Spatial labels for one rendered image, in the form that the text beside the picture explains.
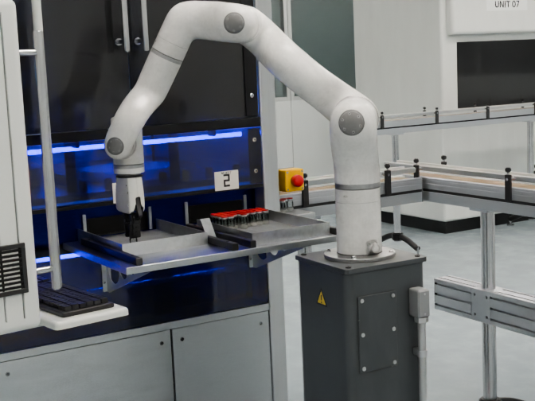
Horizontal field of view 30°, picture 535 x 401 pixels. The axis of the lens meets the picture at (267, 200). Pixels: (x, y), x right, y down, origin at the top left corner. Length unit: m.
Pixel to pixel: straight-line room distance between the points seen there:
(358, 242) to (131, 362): 0.86
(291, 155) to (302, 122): 0.31
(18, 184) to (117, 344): 0.89
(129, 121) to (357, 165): 0.61
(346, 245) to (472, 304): 1.12
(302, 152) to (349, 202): 6.18
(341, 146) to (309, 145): 6.26
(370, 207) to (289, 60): 0.43
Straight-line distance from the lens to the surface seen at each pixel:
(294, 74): 2.60
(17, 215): 2.32
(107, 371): 3.07
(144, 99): 2.68
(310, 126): 8.81
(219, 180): 3.12
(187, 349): 3.17
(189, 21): 2.66
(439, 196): 3.69
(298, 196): 3.41
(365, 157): 2.58
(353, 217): 2.61
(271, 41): 2.66
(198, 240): 2.82
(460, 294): 3.71
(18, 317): 2.35
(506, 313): 3.56
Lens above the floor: 1.39
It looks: 8 degrees down
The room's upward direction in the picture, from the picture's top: 3 degrees counter-clockwise
